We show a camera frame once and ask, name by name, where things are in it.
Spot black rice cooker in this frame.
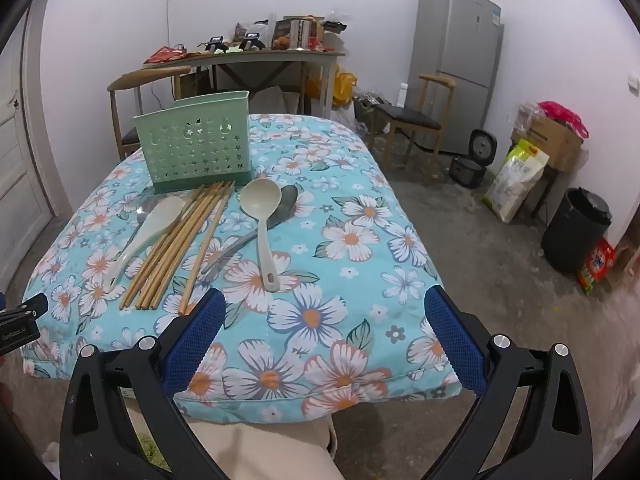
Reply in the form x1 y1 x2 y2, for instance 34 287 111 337
448 128 497 190

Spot red snack packet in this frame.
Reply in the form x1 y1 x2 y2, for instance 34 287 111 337
149 45 190 65

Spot person's beige trousers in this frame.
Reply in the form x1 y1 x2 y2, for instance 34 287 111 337
186 411 342 480

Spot clear plastic bag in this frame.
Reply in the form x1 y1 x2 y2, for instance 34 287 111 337
509 102 540 132

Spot green fuzzy cloth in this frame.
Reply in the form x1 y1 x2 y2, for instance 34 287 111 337
136 432 171 472

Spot pale green ladle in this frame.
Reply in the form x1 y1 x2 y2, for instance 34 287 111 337
239 177 282 293

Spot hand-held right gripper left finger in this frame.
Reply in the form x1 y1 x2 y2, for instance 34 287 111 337
60 287 227 480

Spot blue floral quilt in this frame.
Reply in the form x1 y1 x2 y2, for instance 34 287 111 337
22 112 461 418

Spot pale green rice paddle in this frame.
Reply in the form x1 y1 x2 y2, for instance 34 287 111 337
106 196 187 292

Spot wooden side table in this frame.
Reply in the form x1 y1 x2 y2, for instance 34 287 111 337
142 49 347 121

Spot wooden chair dark seat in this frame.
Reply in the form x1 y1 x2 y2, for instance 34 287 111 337
374 74 457 186
107 65 194 162

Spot yellow white rice bag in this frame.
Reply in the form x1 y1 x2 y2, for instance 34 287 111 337
482 138 550 225

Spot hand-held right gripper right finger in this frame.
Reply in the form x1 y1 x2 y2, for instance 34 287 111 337
424 285 593 480

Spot white panelled door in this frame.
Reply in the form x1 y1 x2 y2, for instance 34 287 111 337
0 5 71 286

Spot black stool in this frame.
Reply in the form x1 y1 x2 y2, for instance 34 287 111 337
529 162 562 222

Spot yellow plastic bag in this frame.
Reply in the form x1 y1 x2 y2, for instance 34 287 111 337
306 70 359 107

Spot red detergent packet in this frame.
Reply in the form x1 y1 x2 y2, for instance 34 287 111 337
577 237 617 296

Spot bundle of wooden chopsticks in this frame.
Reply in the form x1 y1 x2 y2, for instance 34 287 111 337
121 181 229 311

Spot cardboard box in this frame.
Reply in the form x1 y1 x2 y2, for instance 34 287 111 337
511 114 584 174

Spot red plastic bag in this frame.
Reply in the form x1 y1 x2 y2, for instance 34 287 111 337
537 100 590 139

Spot metal spoon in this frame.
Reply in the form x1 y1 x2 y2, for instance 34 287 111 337
201 185 300 275

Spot black trash bin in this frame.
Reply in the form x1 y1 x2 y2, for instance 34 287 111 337
540 187 613 275

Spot brown printed box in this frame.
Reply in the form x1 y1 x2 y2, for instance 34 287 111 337
271 19 302 51

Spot green perforated utensil holder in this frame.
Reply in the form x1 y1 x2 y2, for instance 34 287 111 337
133 91 255 195

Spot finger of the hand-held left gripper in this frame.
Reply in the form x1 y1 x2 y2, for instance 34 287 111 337
0 292 49 322

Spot silver refrigerator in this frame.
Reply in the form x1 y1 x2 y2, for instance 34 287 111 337
406 0 505 155

